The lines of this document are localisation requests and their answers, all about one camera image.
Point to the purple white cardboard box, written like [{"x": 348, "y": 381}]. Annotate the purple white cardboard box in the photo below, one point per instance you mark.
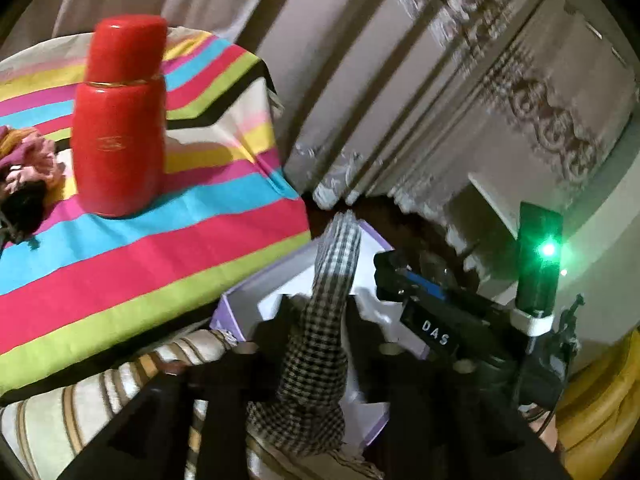
[{"x": 239, "y": 316}]

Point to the beige embroidered curtain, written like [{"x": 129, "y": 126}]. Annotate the beige embroidered curtain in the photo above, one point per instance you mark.
[{"x": 400, "y": 85}]

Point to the red thermos flask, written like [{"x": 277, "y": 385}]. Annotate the red thermos flask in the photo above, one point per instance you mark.
[{"x": 119, "y": 135}]

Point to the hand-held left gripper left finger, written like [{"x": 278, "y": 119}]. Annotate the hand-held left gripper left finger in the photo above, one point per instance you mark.
[{"x": 267, "y": 345}]

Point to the dark cloth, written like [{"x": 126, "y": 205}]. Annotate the dark cloth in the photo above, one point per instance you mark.
[{"x": 22, "y": 210}]

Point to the colourful striped tablecloth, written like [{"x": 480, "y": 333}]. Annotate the colourful striped tablecloth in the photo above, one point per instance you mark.
[{"x": 165, "y": 270}]

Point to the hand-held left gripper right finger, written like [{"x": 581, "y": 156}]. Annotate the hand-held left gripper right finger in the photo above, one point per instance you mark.
[{"x": 372, "y": 360}]

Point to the black white checkered cloth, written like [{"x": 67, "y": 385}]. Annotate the black white checkered cloth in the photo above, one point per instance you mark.
[{"x": 320, "y": 320}]

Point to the pink garment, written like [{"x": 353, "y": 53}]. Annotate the pink garment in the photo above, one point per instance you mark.
[{"x": 30, "y": 152}]

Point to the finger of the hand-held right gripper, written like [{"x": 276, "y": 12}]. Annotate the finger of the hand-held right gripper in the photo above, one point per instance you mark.
[{"x": 400, "y": 272}]

